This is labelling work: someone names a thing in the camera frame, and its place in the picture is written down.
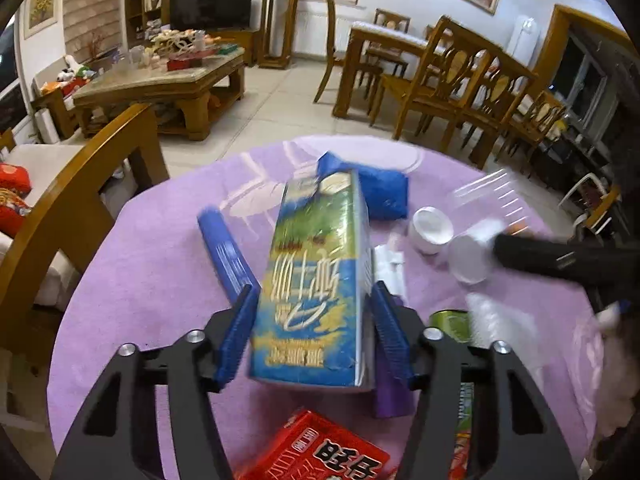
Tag red patterned cushion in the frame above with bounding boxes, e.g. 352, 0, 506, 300
0, 187, 33, 238
0, 162, 32, 196

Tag white plastic chair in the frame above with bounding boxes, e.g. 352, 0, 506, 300
559, 172, 621, 231

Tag large balcony window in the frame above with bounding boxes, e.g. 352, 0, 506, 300
0, 25, 26, 131

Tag clear ribbed plastic container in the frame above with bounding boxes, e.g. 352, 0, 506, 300
451, 169, 523, 226

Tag stuffed toys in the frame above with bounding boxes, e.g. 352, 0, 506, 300
55, 55, 96, 83

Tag red printed carton box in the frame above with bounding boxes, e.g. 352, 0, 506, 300
234, 408, 391, 480

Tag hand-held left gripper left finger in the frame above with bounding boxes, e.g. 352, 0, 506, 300
52, 284, 261, 480

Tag small wooden side table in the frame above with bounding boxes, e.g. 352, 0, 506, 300
32, 87, 81, 141

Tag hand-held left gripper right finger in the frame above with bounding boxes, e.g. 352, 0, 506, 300
367, 280, 583, 480

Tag purple tablecloth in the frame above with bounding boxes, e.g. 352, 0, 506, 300
47, 135, 608, 480

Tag wooden television cabinet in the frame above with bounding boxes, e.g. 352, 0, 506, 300
207, 27, 261, 67

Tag white standing air conditioner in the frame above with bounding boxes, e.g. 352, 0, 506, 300
510, 15, 540, 68

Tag blue stick packet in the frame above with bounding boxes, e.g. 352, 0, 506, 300
196, 206, 262, 301

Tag curved back wooden chair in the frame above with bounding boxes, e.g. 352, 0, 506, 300
314, 0, 358, 103

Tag black side desk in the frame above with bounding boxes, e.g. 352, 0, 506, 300
535, 125, 616, 196

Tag white plastic bottle cap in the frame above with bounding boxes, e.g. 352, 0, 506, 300
409, 206, 455, 256
446, 232, 498, 286

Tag wooden door frame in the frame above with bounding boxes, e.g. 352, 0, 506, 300
542, 4, 631, 91

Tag flat red gift box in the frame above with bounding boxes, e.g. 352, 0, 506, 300
167, 55, 211, 72

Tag blue green milk carton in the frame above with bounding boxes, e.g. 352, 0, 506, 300
248, 167, 376, 390

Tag wooden coffee table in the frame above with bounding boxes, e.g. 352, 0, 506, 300
72, 47, 247, 142

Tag purple tube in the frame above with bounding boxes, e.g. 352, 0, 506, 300
371, 345, 418, 420

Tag black flat television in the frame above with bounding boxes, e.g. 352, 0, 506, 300
169, 0, 255, 33

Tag framed sunflower picture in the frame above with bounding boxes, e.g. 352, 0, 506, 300
22, 0, 58, 40

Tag wooden dining table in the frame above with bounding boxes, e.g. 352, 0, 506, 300
332, 21, 451, 118

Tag group of coffee table ornaments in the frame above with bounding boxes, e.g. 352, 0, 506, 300
107, 27, 241, 73

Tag colourful snack packet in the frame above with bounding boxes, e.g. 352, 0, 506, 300
452, 382, 476, 480

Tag green tin can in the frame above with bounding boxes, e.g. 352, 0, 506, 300
429, 308, 473, 346

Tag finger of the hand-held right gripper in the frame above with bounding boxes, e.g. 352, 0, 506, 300
492, 231, 586, 286

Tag wooden dining chair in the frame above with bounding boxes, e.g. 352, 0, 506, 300
370, 15, 501, 141
500, 90, 568, 176
440, 50, 538, 168
374, 8, 412, 36

